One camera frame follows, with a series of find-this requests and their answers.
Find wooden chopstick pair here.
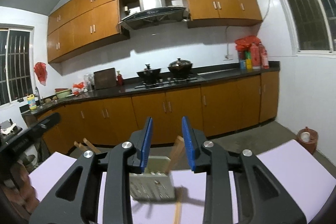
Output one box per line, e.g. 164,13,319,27
83,138,101,153
74,141,87,152
173,193,182,224

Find grey perforated utensil holder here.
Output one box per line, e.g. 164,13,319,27
129,156,175,202

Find lower wooden kitchen cabinets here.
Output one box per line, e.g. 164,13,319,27
43,71,279,153

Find wooden kitchen cabinets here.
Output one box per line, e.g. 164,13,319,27
47,0,263,63
43,71,279,153

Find upper wooden kitchen cabinets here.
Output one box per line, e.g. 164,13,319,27
47,0,263,63

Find person's left hand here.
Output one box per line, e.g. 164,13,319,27
12,164,39,214

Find yellow detergent bottle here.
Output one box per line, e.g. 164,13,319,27
27,94,37,110

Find green bowl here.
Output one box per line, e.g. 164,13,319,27
55,89,72,100

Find left window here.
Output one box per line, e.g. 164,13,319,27
0,29,33,105

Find black countertop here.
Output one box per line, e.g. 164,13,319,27
19,61,280,117

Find gas stove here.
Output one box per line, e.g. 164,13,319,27
134,75,201,89

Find dark cutting board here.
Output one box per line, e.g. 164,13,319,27
93,68,117,90

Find red bag near bowl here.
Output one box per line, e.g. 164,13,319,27
72,82,85,96

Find small red sauce bottle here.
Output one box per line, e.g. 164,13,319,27
117,71,123,86

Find red bucket on floor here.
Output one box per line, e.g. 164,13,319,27
296,127,318,155

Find black wok left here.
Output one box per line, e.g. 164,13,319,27
137,64,161,85

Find black lidded pot right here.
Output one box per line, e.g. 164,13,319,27
168,58,193,79

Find colourful boxes on counter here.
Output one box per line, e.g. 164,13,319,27
238,51,252,70

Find red bottle large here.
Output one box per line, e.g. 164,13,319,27
250,43,261,69

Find red bag on counter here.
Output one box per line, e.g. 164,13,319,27
235,35,261,51

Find steel range hood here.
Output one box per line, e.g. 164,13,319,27
118,0,190,30

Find red plastic bag on wall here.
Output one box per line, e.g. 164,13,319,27
34,62,48,86

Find wall socket with cable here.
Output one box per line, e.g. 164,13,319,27
224,26,233,60

